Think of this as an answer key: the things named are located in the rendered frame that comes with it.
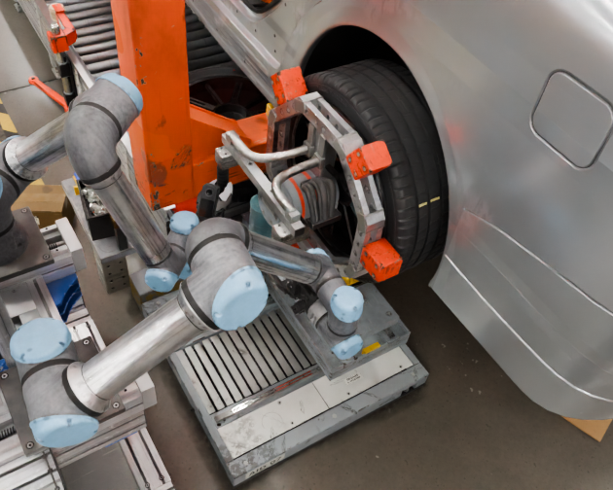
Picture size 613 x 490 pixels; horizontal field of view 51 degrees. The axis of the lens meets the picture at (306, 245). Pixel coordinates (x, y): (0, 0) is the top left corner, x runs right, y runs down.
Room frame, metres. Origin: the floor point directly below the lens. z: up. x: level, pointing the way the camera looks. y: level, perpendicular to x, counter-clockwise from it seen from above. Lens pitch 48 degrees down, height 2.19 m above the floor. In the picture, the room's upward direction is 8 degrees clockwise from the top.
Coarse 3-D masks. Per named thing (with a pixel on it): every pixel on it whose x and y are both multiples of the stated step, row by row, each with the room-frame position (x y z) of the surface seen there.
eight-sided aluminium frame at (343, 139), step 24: (312, 96) 1.50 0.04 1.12; (288, 120) 1.62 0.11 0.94; (312, 120) 1.43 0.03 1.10; (336, 120) 1.42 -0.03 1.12; (336, 144) 1.33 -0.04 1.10; (360, 144) 1.34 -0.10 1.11; (360, 192) 1.25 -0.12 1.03; (360, 216) 1.21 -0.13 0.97; (312, 240) 1.43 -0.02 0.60; (360, 240) 1.20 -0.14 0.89; (336, 264) 1.26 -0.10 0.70; (360, 264) 1.20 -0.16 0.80
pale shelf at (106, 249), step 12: (72, 180) 1.70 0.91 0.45; (72, 192) 1.64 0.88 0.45; (72, 204) 1.58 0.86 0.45; (84, 216) 1.53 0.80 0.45; (84, 228) 1.49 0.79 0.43; (96, 240) 1.43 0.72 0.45; (108, 240) 1.43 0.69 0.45; (96, 252) 1.38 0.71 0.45; (108, 252) 1.38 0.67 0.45; (132, 252) 1.42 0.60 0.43
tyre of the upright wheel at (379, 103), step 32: (352, 64) 1.66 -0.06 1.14; (384, 64) 1.64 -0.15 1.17; (352, 96) 1.46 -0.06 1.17; (384, 96) 1.47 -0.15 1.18; (416, 96) 1.51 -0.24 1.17; (384, 128) 1.36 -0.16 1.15; (416, 128) 1.40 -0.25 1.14; (288, 160) 1.66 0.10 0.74; (416, 160) 1.33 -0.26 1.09; (384, 192) 1.28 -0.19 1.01; (416, 192) 1.27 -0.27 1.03; (448, 192) 1.32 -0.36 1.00; (416, 224) 1.24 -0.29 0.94; (416, 256) 1.24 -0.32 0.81
